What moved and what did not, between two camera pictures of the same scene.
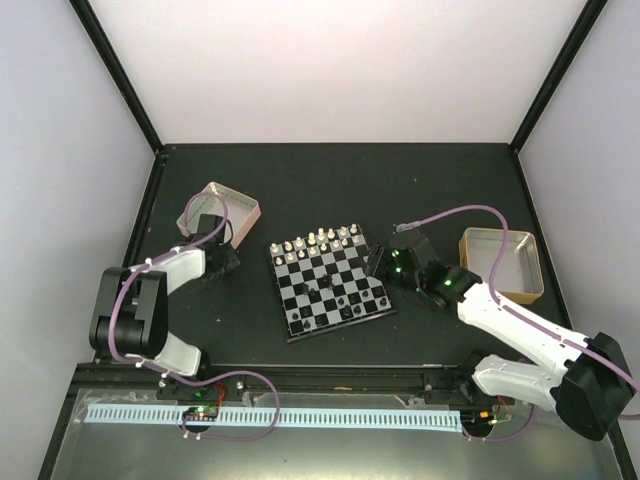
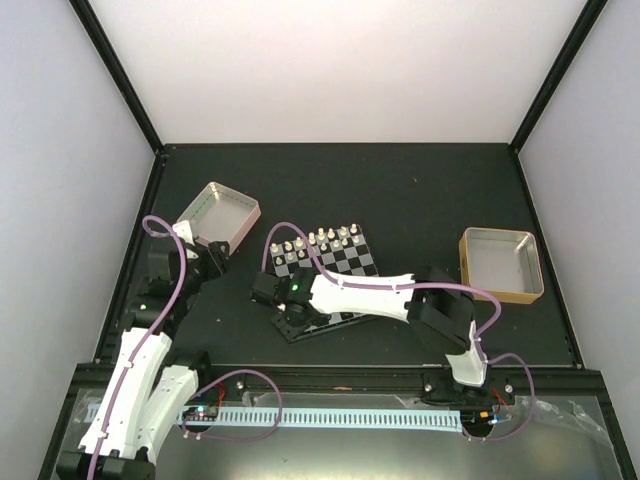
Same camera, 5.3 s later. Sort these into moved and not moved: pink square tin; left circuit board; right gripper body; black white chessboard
Moved: right gripper body
Not moved: black white chessboard; left circuit board; pink square tin
